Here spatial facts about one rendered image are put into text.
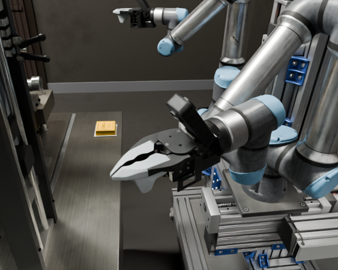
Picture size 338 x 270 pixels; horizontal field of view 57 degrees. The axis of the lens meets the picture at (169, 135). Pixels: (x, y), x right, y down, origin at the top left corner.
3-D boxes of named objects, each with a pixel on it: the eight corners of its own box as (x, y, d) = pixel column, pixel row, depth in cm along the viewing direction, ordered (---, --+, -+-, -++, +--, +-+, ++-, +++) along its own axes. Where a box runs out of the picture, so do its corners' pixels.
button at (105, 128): (115, 135, 116) (114, 129, 114) (95, 136, 115) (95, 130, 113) (115, 126, 121) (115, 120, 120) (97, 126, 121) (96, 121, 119)
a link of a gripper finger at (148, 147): (115, 198, 50) (163, 174, 54) (110, 171, 47) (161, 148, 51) (107, 187, 52) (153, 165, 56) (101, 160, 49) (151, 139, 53)
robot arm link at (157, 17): (161, 9, 139) (166, 6, 146) (151, 8, 140) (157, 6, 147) (161, 26, 143) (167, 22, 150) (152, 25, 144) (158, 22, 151)
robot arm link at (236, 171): (236, 154, 78) (240, 116, 71) (271, 179, 70) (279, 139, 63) (212, 165, 74) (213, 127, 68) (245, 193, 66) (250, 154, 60)
